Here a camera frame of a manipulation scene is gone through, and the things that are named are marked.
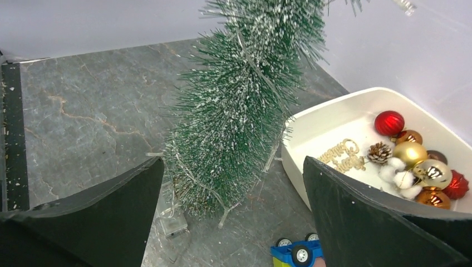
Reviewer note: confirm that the white plastic tray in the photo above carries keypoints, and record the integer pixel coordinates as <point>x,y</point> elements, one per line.
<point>350,119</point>

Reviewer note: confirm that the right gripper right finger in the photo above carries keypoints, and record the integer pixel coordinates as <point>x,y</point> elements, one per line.
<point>359,225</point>

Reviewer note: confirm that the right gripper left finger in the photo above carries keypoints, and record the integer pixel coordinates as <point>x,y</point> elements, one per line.
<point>105,225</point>

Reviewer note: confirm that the orange shiny bauble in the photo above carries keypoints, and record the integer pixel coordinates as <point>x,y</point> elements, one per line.
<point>432,196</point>

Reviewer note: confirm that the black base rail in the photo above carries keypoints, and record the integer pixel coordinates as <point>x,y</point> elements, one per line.
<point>14,174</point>

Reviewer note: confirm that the red glitter bauble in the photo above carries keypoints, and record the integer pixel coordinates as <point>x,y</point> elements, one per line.
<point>389,123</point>

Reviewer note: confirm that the gold merry christmas sign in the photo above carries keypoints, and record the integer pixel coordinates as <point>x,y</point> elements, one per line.
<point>344,156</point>

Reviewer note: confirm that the frosted pine cone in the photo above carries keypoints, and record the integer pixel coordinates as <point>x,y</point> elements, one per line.
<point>379,153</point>

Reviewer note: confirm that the white cotton boll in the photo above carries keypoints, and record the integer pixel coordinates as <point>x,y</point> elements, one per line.
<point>403,181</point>

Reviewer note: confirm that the small frosted christmas tree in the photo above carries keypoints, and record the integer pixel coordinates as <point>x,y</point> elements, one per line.
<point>232,107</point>

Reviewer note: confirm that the dark red bauble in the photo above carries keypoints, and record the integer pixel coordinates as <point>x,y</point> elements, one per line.
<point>458,187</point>

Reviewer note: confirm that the brown matte bauble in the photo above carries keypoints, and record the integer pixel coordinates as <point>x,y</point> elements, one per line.
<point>436,155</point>

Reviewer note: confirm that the copper shiny bauble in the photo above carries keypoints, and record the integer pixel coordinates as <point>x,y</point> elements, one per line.
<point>408,136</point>

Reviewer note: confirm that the gold shiny bauble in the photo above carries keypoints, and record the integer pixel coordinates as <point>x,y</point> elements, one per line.
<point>410,153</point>

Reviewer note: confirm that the silver gold bauble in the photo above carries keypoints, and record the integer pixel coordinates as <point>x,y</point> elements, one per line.
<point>433,173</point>

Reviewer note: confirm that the clear battery box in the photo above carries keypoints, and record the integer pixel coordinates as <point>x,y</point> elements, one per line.
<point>169,212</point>

